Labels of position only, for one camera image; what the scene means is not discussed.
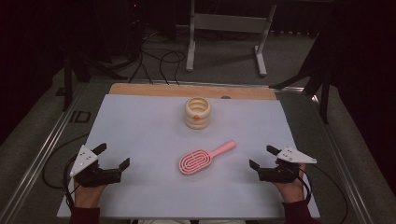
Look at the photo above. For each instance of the black floor socket box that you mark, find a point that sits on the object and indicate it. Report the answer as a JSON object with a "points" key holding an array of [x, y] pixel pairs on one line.
{"points": [[74, 116]]}

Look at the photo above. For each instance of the person's left hand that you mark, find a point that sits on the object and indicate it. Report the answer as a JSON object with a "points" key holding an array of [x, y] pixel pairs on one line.
{"points": [[87, 196]]}

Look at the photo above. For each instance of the dark metal stand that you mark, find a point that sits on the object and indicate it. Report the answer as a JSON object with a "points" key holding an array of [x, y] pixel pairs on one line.
{"points": [[67, 90], [325, 102]]}

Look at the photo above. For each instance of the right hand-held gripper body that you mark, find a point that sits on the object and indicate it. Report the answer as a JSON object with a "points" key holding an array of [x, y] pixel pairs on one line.
{"points": [[278, 174]]}

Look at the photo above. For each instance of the metal floor rail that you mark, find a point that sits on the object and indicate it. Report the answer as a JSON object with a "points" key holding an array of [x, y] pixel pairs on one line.
{"points": [[345, 183], [34, 169]]}

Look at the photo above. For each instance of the pink hairbrush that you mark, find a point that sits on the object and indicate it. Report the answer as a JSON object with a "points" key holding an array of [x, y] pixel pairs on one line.
{"points": [[194, 161]]}

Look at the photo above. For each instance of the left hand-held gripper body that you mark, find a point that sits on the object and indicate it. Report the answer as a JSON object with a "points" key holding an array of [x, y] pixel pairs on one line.
{"points": [[93, 177]]}

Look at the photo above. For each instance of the white metal stand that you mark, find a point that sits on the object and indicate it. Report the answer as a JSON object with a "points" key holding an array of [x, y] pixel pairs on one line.
{"points": [[229, 23]]}

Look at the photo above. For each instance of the wooden table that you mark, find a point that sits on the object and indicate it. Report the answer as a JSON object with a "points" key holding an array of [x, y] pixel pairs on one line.
{"points": [[186, 90]]}

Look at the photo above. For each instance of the person's right hand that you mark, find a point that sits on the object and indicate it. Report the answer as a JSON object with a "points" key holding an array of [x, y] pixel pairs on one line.
{"points": [[292, 191]]}

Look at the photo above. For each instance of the cream ribbed cup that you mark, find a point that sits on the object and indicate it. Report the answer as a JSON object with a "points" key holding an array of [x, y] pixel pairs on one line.
{"points": [[197, 123]]}

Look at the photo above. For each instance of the white table mat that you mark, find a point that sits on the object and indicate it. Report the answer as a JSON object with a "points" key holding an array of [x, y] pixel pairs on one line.
{"points": [[140, 140]]}

